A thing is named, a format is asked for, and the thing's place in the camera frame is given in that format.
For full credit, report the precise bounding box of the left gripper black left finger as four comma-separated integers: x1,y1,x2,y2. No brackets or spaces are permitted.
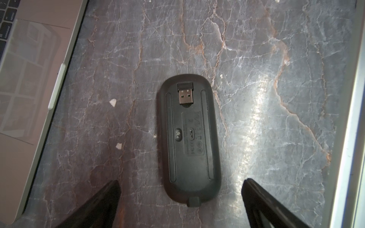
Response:
57,180,121,228

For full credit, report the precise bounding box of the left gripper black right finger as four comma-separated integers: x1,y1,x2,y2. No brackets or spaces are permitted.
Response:
241,178,309,228

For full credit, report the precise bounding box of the black wireless mouse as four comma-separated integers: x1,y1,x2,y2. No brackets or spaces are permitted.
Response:
157,74,221,208

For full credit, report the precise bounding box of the black usb mouse receiver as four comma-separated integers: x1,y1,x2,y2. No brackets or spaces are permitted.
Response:
177,82,194,105

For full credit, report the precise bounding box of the silver laptop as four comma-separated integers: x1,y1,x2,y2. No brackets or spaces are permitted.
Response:
1,0,87,224

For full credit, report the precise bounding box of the aluminium front rail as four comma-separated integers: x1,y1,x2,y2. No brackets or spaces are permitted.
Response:
321,1,365,228

